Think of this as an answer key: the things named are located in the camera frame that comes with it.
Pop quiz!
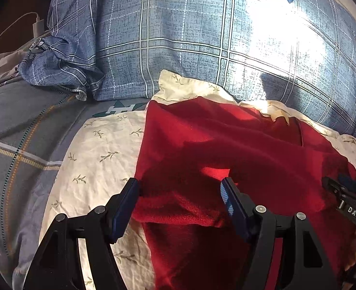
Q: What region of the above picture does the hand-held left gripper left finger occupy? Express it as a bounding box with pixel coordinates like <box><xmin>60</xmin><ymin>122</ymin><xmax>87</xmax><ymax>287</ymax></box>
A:
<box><xmin>24</xmin><ymin>178</ymin><xmax>140</xmax><ymax>290</ymax></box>

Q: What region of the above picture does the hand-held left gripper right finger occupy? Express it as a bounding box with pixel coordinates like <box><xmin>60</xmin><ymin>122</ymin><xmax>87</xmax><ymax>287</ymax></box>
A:
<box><xmin>220</xmin><ymin>177</ymin><xmax>338</xmax><ymax>290</ymax></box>

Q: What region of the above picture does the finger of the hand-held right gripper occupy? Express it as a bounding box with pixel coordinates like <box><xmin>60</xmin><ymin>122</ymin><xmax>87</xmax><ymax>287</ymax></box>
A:
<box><xmin>339</xmin><ymin>174</ymin><xmax>356</xmax><ymax>200</ymax></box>
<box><xmin>322</xmin><ymin>177</ymin><xmax>352</xmax><ymax>206</ymax></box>

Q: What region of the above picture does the red fleece garment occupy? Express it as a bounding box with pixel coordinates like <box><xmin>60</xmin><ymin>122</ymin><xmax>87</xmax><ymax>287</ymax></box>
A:
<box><xmin>132</xmin><ymin>97</ymin><xmax>356</xmax><ymax>290</ymax></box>

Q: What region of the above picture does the cream leaf-print cloth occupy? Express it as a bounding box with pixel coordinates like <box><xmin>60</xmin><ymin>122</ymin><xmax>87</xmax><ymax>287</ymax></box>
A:
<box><xmin>39</xmin><ymin>69</ymin><xmax>356</xmax><ymax>290</ymax></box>

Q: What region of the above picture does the grey-blue striped bedsheet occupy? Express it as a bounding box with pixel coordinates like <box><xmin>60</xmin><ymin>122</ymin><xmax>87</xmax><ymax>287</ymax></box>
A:
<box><xmin>0</xmin><ymin>79</ymin><xmax>148</xmax><ymax>287</ymax></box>

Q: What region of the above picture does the blue plaid pillow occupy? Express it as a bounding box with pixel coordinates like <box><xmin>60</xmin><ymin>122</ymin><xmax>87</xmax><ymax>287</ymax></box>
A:
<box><xmin>19</xmin><ymin>0</ymin><xmax>356</xmax><ymax>138</ymax></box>

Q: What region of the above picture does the grey crumpled cloth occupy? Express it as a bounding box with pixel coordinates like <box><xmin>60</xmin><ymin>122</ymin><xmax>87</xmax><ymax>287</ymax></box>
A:
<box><xmin>0</xmin><ymin>50</ymin><xmax>30</xmax><ymax>85</ymax></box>

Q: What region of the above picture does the white charger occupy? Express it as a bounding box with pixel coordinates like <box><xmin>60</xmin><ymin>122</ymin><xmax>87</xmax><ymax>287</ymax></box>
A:
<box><xmin>33</xmin><ymin>18</ymin><xmax>47</xmax><ymax>35</ymax></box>

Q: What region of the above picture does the brown wooden headboard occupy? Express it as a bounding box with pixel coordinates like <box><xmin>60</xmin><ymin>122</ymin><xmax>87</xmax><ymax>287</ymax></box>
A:
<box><xmin>0</xmin><ymin>0</ymin><xmax>64</xmax><ymax>56</ymax></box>

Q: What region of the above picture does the white charging cable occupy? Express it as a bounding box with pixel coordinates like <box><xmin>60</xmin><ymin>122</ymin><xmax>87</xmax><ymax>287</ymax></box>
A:
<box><xmin>0</xmin><ymin>11</ymin><xmax>39</xmax><ymax>58</ymax></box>

